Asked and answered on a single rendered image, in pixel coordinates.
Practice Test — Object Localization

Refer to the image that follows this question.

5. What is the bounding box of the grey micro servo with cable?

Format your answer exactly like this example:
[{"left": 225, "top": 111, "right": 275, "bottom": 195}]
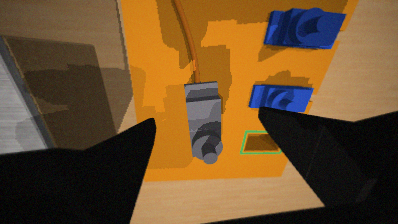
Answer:
[{"left": 173, "top": 0, "right": 223, "bottom": 164}]

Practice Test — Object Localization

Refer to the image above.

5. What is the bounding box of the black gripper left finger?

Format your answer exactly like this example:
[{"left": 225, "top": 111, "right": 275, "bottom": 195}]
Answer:
[{"left": 0, "top": 118, "right": 156, "bottom": 224}]

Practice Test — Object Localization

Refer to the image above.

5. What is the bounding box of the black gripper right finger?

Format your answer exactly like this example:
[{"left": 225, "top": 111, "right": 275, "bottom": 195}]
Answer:
[{"left": 258, "top": 107, "right": 398, "bottom": 206}]

